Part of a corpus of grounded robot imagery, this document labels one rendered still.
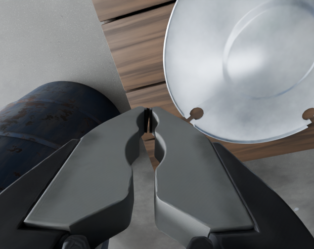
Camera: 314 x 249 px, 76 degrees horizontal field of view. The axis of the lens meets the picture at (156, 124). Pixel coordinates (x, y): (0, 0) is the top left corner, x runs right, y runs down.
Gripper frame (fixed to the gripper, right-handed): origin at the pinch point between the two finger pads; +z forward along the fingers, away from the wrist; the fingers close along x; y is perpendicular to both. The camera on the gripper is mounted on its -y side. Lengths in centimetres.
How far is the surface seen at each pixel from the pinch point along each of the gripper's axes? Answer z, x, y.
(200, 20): 17.0, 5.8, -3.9
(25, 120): 25.5, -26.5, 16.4
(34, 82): 52, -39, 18
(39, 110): 30.4, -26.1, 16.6
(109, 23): 17.2, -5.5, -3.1
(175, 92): 17.1, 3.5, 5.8
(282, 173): 53, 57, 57
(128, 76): 17.2, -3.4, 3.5
